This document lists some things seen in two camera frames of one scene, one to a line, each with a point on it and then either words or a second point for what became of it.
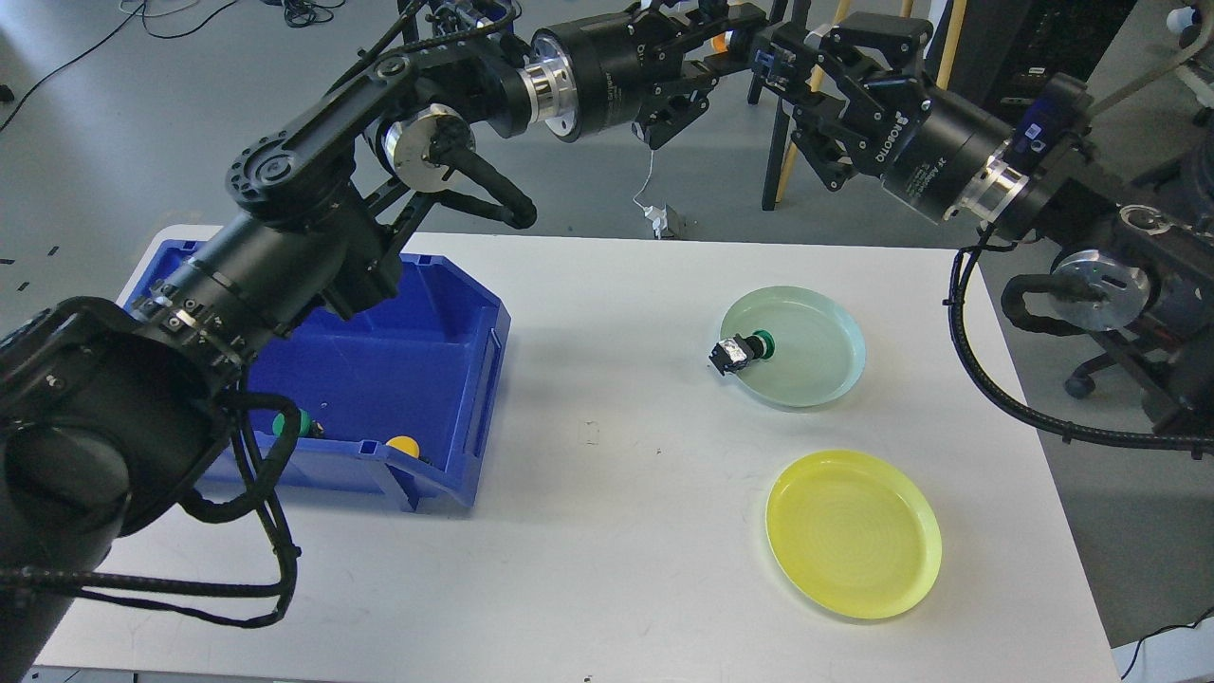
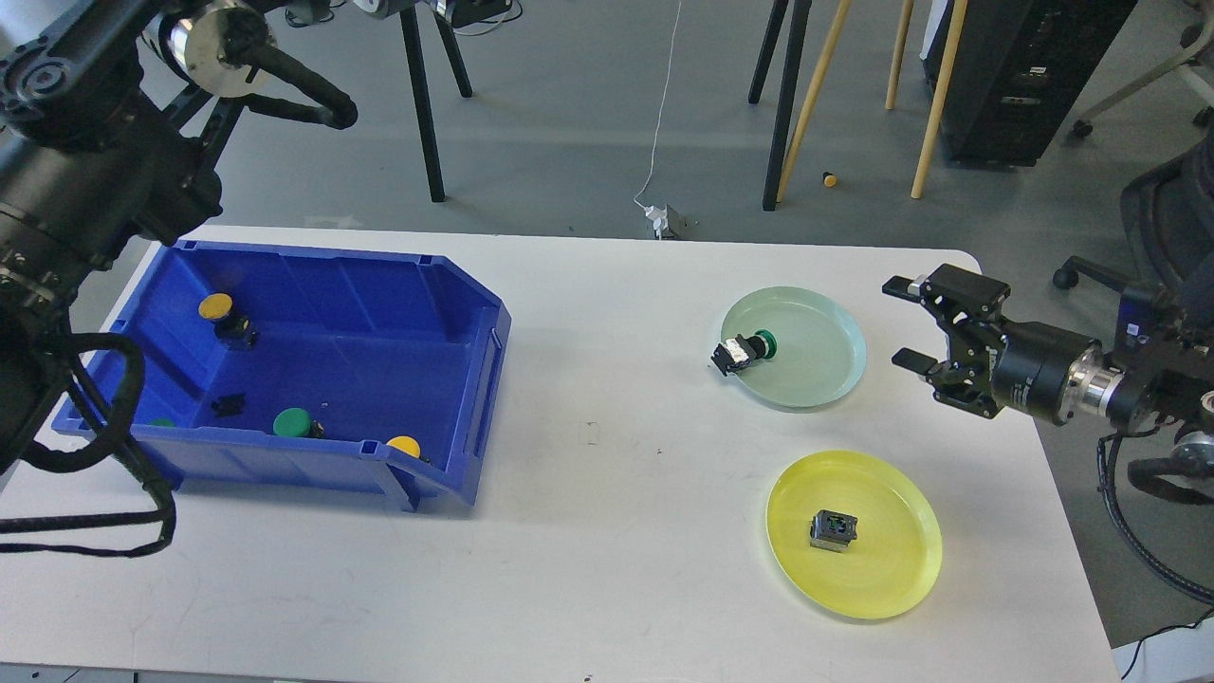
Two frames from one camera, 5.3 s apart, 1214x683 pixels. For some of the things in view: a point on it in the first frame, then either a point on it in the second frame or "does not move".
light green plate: (818, 348) does not move
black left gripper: (593, 77) → (464, 12)
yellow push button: (721, 42) → (833, 531)
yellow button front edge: (404, 444) does not move
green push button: (733, 354) does not move
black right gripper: (870, 107) → (990, 364)
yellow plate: (854, 534) does not move
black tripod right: (781, 123) does not move
